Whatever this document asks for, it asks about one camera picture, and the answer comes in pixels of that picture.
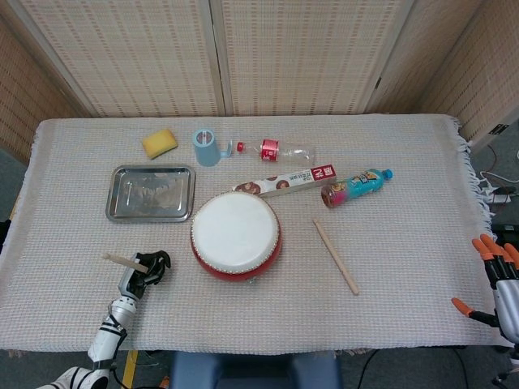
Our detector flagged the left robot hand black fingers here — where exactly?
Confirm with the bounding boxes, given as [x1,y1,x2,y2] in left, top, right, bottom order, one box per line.
[117,250,172,301]

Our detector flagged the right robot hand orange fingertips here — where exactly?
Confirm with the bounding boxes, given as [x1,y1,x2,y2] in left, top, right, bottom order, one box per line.
[451,233,519,345]

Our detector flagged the wooden drumstick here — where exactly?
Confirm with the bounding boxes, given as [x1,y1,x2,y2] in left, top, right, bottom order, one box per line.
[101,253,149,273]
[311,219,360,297]

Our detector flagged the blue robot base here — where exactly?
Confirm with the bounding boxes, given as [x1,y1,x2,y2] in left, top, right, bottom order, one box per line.
[169,350,344,389]

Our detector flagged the rectangular stainless steel tray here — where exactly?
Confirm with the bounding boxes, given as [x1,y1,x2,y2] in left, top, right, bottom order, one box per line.
[105,164,197,224]

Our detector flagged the red drum with white skin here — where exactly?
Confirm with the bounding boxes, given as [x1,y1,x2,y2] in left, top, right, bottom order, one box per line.
[189,191,284,284]

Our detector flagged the beige woven tablecloth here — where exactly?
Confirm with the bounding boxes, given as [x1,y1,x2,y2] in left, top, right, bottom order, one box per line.
[0,114,514,353]

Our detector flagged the yellow cleaning sponge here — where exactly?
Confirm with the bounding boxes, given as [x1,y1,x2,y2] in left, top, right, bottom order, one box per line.
[141,128,179,160]

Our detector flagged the light blue plastic mug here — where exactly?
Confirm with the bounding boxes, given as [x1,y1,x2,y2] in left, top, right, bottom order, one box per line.
[191,128,234,168]

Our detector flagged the cling film box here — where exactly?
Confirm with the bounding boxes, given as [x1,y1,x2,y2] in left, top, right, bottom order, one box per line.
[234,163,338,199]

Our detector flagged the empty clear cola bottle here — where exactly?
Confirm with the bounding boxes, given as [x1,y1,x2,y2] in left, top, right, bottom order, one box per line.
[236,139,316,165]

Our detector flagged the colourful blue-capped drink bottle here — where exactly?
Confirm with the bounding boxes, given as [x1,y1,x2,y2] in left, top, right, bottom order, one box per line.
[320,168,395,210]

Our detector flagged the woven bamboo folding screen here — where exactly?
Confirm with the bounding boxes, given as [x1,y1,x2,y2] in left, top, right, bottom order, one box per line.
[0,0,519,163]

